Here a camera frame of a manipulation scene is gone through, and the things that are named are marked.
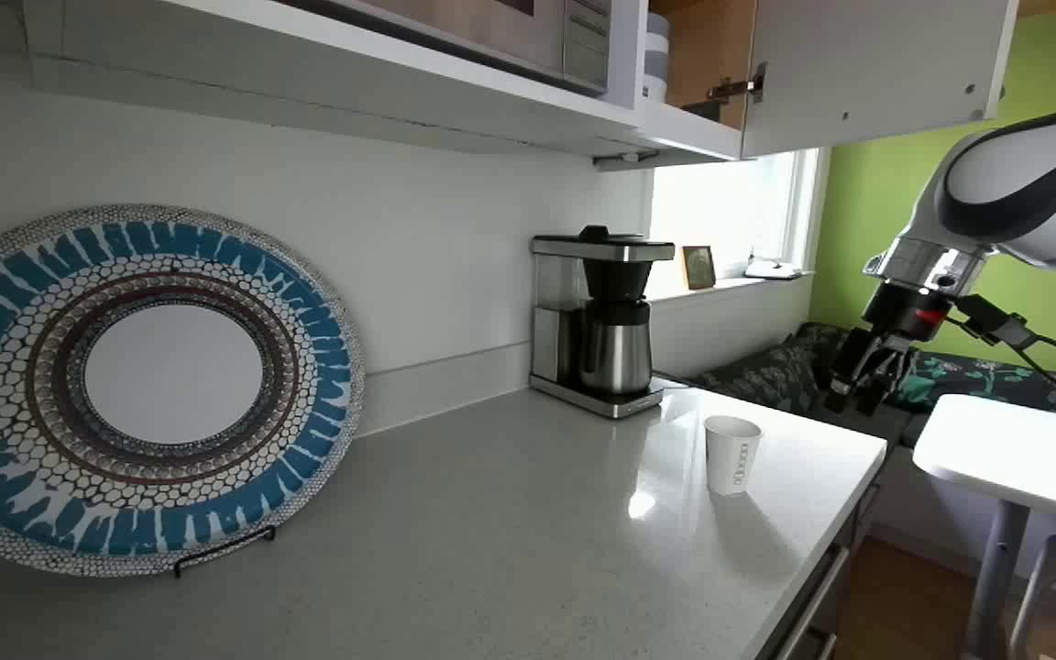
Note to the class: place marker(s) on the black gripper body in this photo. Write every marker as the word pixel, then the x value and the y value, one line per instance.
pixel 902 312

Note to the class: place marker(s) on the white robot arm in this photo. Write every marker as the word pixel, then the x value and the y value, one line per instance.
pixel 986 197

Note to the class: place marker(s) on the white cabinet door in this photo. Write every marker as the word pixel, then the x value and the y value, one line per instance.
pixel 842 72

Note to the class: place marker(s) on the stainless steel coffee maker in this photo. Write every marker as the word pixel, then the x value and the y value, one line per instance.
pixel 590 322

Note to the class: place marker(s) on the silver cabinet door handle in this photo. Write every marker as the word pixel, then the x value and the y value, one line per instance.
pixel 645 160

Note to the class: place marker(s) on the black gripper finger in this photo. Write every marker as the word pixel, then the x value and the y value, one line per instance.
pixel 885 378
pixel 849 373

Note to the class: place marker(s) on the white side table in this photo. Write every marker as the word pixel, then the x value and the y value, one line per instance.
pixel 1011 458

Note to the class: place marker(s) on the stainless steel microwave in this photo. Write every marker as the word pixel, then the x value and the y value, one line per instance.
pixel 557 41

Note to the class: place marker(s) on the white paper cup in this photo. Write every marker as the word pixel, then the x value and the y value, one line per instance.
pixel 732 448

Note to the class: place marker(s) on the blue patterned decorative plate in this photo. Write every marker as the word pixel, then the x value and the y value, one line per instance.
pixel 165 383

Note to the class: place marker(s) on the green patterned bench cushion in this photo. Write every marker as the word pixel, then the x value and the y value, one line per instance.
pixel 788 377

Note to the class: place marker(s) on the white window frame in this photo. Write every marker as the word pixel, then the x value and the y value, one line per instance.
pixel 755 218

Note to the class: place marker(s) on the small framed picture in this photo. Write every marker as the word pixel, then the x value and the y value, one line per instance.
pixel 698 267

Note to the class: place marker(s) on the dark lower cabinet drawers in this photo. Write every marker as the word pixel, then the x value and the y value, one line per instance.
pixel 810 622

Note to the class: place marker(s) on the white upper cabinet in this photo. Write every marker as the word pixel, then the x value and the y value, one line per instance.
pixel 265 61

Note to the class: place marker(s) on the black wire plate stand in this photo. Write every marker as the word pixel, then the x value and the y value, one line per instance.
pixel 225 548

